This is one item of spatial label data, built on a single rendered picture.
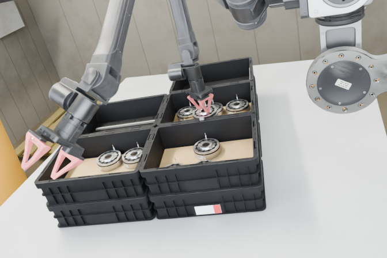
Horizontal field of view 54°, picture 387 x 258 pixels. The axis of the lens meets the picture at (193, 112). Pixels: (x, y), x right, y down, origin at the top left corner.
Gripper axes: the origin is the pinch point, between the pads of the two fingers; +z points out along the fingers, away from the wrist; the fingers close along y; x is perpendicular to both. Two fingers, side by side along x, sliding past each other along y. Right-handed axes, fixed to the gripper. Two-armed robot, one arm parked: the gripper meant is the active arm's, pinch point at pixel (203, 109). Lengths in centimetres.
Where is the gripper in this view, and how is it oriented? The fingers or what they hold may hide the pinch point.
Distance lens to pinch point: 154.7
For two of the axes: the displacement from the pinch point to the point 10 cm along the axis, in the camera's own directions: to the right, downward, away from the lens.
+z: 2.4, 8.6, 4.4
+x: 7.7, -4.5, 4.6
